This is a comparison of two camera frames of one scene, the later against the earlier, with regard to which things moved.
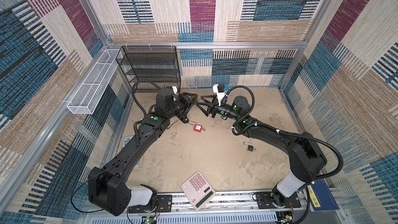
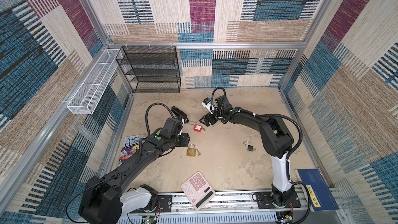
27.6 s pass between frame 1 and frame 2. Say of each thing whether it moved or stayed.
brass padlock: moved
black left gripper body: moved
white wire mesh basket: stayed
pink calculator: stayed
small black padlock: stayed
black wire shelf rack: stayed
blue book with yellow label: stayed
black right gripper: moved
